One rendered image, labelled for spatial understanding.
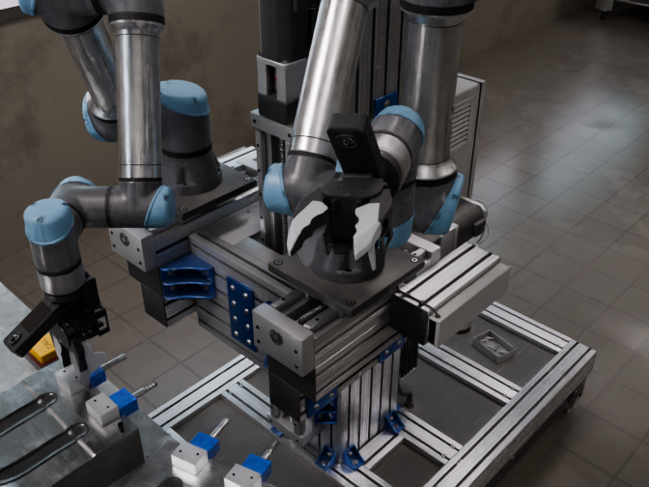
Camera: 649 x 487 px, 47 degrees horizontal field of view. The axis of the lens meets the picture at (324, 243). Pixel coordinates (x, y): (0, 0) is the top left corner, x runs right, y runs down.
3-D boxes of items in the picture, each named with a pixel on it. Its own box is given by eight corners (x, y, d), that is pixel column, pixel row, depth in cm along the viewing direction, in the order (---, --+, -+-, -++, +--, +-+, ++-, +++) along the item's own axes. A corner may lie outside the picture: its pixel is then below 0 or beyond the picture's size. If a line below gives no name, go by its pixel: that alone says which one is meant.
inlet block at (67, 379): (120, 360, 150) (115, 339, 147) (133, 372, 147) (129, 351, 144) (60, 393, 142) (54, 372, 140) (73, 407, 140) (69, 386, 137)
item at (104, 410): (151, 386, 144) (147, 365, 141) (166, 400, 141) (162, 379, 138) (90, 423, 136) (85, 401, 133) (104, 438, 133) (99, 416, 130)
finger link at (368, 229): (387, 292, 78) (383, 246, 86) (382, 243, 75) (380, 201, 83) (357, 295, 78) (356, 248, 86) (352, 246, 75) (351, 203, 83)
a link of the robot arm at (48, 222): (77, 193, 126) (62, 220, 119) (89, 248, 132) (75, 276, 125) (31, 193, 126) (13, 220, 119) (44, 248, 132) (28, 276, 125)
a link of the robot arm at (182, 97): (209, 154, 167) (203, 96, 159) (148, 153, 167) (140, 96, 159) (215, 130, 177) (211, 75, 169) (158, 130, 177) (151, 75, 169)
